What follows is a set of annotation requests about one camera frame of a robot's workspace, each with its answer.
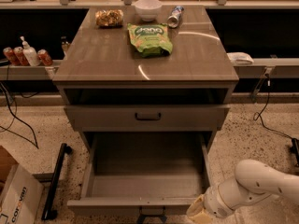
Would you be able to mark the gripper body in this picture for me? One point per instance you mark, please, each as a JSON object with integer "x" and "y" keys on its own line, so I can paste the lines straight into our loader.
{"x": 214, "y": 202}

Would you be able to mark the grey drawer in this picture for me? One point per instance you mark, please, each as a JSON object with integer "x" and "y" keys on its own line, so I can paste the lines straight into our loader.
{"x": 146, "y": 118}
{"x": 143, "y": 174}

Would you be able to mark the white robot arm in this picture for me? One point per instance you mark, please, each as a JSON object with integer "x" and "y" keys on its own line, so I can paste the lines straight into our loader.
{"x": 253, "y": 182}

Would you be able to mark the grey wooden drawer cabinet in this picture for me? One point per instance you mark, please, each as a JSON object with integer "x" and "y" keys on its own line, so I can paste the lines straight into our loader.
{"x": 103, "y": 68}

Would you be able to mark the red soda can middle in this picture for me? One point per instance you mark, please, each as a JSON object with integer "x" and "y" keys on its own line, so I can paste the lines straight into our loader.
{"x": 20, "y": 55}

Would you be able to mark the red soda can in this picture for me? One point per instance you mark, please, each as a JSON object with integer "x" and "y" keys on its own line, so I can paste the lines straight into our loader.
{"x": 45, "y": 57}
{"x": 20, "y": 55}
{"x": 10, "y": 55}

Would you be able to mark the black metal floor stand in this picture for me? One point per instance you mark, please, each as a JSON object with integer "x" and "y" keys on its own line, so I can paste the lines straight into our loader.
{"x": 48, "y": 212}

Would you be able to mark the white folded cloth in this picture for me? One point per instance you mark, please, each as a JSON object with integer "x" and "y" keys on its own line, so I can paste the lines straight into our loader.
{"x": 240, "y": 58}

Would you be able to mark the cardboard box with logo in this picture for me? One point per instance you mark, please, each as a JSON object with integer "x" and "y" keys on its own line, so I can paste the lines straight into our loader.
{"x": 20, "y": 192}

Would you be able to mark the green snack bag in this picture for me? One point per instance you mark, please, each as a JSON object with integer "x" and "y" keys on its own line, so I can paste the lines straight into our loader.
{"x": 150, "y": 39}

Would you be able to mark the blue white can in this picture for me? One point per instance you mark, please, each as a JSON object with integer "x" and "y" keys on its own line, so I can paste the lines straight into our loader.
{"x": 175, "y": 16}

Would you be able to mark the white bowl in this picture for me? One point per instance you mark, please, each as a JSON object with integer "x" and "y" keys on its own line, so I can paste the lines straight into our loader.
{"x": 148, "y": 10}

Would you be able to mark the small dark glass bottle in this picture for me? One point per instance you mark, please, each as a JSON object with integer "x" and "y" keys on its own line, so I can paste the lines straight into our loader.
{"x": 65, "y": 44}

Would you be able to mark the red soda can right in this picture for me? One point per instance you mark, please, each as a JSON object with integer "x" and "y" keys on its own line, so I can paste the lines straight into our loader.
{"x": 45, "y": 57}

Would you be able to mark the white soap dispenser bottle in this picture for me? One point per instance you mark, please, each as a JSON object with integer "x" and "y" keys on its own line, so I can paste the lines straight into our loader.
{"x": 30, "y": 53}

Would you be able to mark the red soda can left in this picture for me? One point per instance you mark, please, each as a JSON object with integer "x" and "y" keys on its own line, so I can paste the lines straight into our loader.
{"x": 10, "y": 55}

